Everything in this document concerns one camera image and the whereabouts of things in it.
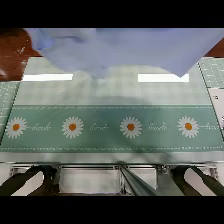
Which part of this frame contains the light blue shirt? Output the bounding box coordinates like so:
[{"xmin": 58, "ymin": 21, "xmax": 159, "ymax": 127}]
[{"xmin": 23, "ymin": 28, "xmax": 224, "ymax": 80}]

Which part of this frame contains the silver frame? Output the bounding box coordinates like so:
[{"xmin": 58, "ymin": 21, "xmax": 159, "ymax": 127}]
[{"xmin": 0, "ymin": 161, "xmax": 224, "ymax": 197}]

